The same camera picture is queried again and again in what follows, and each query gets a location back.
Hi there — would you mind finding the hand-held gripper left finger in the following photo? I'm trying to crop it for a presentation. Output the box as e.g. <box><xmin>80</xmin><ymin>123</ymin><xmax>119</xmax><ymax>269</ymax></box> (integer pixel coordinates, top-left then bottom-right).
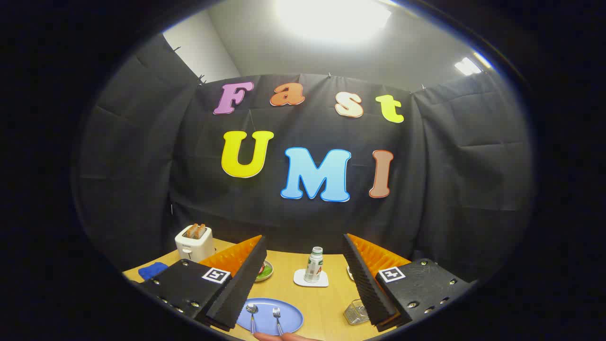
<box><xmin>137</xmin><ymin>234</ymin><xmax>268</xmax><ymax>332</ymax></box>

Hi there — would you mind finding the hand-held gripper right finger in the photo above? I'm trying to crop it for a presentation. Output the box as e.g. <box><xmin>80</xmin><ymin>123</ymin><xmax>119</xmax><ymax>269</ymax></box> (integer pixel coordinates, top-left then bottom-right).
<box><xmin>342</xmin><ymin>233</ymin><xmax>474</xmax><ymax>332</ymax></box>

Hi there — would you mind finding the oval plate of food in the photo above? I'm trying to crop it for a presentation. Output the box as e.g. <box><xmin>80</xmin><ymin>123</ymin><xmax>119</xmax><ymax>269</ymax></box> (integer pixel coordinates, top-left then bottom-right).
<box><xmin>254</xmin><ymin>260</ymin><xmax>274</xmax><ymax>283</ymax></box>

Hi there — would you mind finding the blue plate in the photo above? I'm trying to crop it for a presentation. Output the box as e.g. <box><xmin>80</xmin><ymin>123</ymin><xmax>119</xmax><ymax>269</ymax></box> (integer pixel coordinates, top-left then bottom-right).
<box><xmin>236</xmin><ymin>297</ymin><xmax>304</xmax><ymax>336</ymax></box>

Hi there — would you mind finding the white toaster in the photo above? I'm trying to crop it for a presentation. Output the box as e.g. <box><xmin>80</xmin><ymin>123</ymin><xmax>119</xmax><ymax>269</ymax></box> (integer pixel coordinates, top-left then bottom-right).
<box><xmin>174</xmin><ymin>224</ymin><xmax>215</xmax><ymax>263</ymax></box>

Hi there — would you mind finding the white square coaster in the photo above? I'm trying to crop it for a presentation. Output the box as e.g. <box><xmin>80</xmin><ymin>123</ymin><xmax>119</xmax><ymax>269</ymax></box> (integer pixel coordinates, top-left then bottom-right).
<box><xmin>293</xmin><ymin>269</ymin><xmax>330</xmax><ymax>288</ymax></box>

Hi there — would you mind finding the white drink bottle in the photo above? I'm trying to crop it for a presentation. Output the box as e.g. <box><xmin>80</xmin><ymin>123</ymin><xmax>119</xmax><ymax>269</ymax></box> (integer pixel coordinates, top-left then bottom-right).
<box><xmin>304</xmin><ymin>246</ymin><xmax>324</xmax><ymax>284</ymax></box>

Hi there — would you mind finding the blue cloth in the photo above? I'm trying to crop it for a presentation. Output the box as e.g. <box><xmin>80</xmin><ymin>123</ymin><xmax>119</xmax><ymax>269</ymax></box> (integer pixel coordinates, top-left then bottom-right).
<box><xmin>138</xmin><ymin>262</ymin><xmax>169</xmax><ymax>281</ymax></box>

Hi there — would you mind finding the black backdrop cloth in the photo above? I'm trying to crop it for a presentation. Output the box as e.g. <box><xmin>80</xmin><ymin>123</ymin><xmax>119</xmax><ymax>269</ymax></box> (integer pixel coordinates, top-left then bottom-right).
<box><xmin>76</xmin><ymin>33</ymin><xmax>535</xmax><ymax>285</ymax></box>

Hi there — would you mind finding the ceiling light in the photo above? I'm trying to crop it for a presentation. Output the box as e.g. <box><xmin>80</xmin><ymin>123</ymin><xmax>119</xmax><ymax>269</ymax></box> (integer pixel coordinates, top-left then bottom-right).
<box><xmin>275</xmin><ymin>0</ymin><xmax>393</xmax><ymax>45</ymax></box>
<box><xmin>454</xmin><ymin>57</ymin><xmax>482</xmax><ymax>76</ymax></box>

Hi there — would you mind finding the metal wire basket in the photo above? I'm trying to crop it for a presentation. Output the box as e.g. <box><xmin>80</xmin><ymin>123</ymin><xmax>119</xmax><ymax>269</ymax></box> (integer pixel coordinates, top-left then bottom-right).
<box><xmin>343</xmin><ymin>298</ymin><xmax>371</xmax><ymax>326</ymax></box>

